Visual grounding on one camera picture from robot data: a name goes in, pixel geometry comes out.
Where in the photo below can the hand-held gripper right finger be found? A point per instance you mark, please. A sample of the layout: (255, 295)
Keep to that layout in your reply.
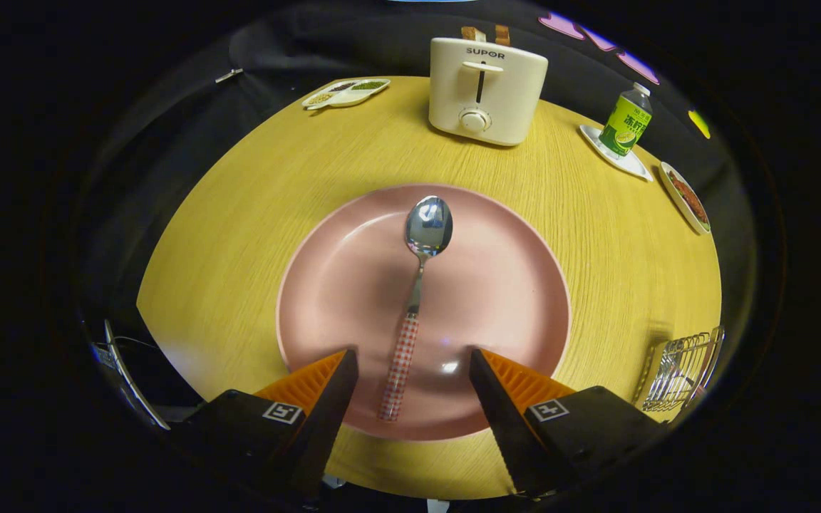
(507, 420)

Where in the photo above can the white divided condiment dish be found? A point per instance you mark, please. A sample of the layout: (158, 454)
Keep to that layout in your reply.
(346, 92)

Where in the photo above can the white square coaster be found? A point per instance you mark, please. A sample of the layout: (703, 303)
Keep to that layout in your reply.
(631, 165)

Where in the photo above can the pink plate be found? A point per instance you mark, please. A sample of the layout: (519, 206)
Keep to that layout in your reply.
(496, 285)

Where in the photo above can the brown meat piece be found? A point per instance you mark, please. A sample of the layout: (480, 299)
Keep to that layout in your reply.
(688, 196)

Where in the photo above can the white toaster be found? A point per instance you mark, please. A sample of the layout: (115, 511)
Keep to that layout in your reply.
(503, 85)

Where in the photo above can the white plate of food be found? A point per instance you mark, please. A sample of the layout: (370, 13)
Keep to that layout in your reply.
(678, 203)

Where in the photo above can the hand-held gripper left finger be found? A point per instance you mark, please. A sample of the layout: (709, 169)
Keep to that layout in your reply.
(325, 420)

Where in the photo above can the green label drink bottle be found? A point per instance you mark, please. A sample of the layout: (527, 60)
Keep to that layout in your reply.
(626, 125)

